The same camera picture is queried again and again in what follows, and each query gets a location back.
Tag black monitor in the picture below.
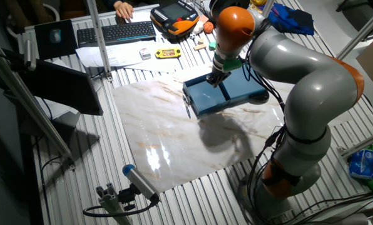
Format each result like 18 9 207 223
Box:
19 58 105 117

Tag small clear card box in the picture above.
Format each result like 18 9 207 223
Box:
138 47 152 61

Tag black floor cables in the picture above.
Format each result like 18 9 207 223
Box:
280 191 373 225

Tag blue tissue pack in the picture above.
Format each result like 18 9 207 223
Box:
348 148 373 181

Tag blue drawer box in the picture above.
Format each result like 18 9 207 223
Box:
181 74 232 117

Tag black camera clamp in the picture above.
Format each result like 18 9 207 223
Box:
117 184 141 212

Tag black camera cable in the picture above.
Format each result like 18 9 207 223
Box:
82 196 160 218

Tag black keyboard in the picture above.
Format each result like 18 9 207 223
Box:
76 21 157 49

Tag white gourd shaped toy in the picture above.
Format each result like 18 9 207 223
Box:
192 20 205 35

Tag printed paper sheet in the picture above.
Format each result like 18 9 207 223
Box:
75 43 140 69

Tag grey computer mouse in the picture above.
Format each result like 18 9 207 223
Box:
49 28 63 44

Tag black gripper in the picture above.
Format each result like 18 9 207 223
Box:
206 67 232 89

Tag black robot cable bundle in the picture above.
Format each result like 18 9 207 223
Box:
241 18 289 225

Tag black and orange teach pendant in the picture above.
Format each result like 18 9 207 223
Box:
150 0 201 40

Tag yellow handheld game console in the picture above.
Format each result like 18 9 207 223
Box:
155 47 183 60

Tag green printed wrist mount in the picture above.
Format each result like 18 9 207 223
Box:
208 41 243 73

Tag grey camera with blue end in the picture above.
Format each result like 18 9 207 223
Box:
121 163 161 204

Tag aluminium frame profile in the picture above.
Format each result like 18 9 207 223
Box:
86 0 114 83
261 0 276 15
336 127 373 159
0 42 77 171
339 1 373 58

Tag blank white paper sheet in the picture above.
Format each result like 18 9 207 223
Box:
123 39 183 74
126 11 153 24

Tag short aluminium profile stub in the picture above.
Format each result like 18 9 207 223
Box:
95 182 135 225

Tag marble pattern mat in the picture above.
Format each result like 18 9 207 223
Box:
111 61 354 193

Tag black mouse pad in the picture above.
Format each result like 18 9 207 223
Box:
34 19 79 61

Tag blue cloth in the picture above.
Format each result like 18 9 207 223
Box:
263 2 315 36

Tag gold foil bag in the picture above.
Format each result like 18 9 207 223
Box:
248 0 268 14

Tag person's hand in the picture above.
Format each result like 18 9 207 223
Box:
113 0 135 20

